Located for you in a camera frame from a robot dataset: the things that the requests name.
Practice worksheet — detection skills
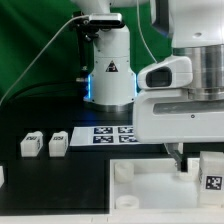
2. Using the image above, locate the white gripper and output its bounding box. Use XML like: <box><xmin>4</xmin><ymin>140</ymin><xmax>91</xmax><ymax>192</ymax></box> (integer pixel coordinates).
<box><xmin>133</xmin><ymin>89</ymin><xmax>224</xmax><ymax>172</ymax></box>

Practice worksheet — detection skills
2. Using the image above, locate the white square tabletop part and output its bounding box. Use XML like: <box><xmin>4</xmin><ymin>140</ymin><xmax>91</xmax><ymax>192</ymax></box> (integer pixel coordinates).
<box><xmin>107</xmin><ymin>158</ymin><xmax>224</xmax><ymax>224</ymax></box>

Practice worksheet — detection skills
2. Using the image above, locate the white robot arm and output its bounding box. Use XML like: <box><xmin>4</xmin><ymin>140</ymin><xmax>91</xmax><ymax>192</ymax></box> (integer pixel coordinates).
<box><xmin>72</xmin><ymin>0</ymin><xmax>224</xmax><ymax>152</ymax></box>

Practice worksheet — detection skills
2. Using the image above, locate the marker tag sheet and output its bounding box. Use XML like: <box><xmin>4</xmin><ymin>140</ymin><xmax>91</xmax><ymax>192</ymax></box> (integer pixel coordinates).
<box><xmin>70</xmin><ymin>125</ymin><xmax>138</xmax><ymax>146</ymax></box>

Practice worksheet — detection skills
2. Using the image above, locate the white obstacle piece left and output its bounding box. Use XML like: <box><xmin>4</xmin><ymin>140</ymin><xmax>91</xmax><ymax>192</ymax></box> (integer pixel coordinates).
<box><xmin>0</xmin><ymin>166</ymin><xmax>4</xmax><ymax>188</ymax></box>

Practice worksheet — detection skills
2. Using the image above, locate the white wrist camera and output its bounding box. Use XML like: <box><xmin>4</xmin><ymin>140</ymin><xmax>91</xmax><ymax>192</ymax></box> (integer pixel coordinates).
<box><xmin>137</xmin><ymin>55</ymin><xmax>193</xmax><ymax>90</ymax></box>

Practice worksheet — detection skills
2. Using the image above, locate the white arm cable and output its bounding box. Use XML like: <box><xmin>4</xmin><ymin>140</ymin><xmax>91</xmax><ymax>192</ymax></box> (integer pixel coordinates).
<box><xmin>135</xmin><ymin>0</ymin><xmax>158</xmax><ymax>64</ymax></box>

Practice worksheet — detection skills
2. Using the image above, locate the black camera on stand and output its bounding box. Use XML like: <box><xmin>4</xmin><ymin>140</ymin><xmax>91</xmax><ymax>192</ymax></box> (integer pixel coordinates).
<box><xmin>69</xmin><ymin>11</ymin><xmax>124</xmax><ymax>83</ymax></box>

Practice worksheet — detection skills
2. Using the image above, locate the black cable on table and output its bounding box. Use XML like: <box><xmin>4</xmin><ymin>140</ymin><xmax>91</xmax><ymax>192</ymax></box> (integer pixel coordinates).
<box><xmin>3</xmin><ymin>79</ymin><xmax>84</xmax><ymax>106</ymax></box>

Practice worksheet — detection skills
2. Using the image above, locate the grey camera cable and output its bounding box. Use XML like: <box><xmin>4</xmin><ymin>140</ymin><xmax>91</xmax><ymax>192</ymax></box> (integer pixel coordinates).
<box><xmin>0</xmin><ymin>14</ymin><xmax>90</xmax><ymax>108</ymax></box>

